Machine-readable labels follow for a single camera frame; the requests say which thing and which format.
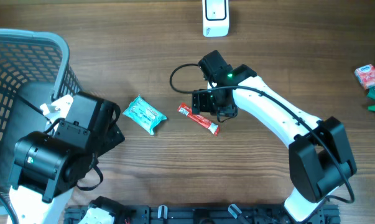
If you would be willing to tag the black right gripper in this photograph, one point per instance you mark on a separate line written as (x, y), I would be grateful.
(200, 104)

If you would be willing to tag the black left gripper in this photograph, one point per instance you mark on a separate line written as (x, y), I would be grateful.
(114, 137)

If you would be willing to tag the red white stick packet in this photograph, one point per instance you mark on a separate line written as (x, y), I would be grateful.
(206, 123)

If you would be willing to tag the teal white small packet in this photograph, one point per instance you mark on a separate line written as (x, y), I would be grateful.
(144, 114)

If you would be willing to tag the red white tissue pack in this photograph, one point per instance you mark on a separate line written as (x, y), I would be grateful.
(366, 76)

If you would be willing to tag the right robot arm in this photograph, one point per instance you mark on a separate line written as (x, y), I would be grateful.
(320, 155)

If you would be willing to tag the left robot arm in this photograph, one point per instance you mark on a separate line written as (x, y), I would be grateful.
(48, 164)

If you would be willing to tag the white barcode scanner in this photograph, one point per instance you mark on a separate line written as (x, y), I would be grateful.
(215, 18)

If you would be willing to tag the grey plastic shopping basket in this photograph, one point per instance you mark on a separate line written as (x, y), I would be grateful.
(34, 69)

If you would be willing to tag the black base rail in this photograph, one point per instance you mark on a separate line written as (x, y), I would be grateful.
(105, 210)

